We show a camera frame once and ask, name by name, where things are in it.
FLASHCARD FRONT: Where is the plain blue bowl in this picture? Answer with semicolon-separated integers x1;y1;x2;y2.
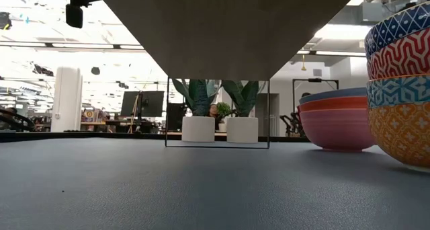
298;87;368;105

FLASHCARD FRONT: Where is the plain orange bowl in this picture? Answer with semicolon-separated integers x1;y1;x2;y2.
297;95;369;113

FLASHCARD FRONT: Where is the plain pink bowl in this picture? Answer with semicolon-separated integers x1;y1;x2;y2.
299;108;376;153

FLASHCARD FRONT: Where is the navy bowl with yellow inside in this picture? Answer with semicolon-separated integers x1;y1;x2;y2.
364;1;430;60

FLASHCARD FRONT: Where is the red zigzag patterned bowl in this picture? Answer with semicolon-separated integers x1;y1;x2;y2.
366;27;430;81

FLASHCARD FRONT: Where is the teal geometric patterned bowl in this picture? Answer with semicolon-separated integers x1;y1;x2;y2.
365;75;430;109

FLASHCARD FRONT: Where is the orange bowl with blue inside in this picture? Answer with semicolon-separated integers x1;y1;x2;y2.
368;101;430;174

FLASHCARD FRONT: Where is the white pillar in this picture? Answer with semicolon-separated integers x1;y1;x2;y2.
50;67;83;133

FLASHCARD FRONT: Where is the colourful box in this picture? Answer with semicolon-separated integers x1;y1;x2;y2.
82;108;105;124

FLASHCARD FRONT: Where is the black curved bar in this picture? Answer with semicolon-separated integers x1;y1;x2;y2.
0;108;36;132

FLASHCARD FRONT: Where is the black computer monitor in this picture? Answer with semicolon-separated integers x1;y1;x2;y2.
167;103;186;132
120;90;165;118

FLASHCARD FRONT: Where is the snake plant in white pot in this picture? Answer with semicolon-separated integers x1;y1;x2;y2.
221;80;267;144
171;79;221;143

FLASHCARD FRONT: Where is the small green potted plant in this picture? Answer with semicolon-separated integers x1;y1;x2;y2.
216;102;233;132

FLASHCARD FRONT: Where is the black table frame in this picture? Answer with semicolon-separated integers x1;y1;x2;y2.
0;131;310;144

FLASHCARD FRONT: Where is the black metal frame stand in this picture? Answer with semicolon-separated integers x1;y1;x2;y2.
292;78;340;123

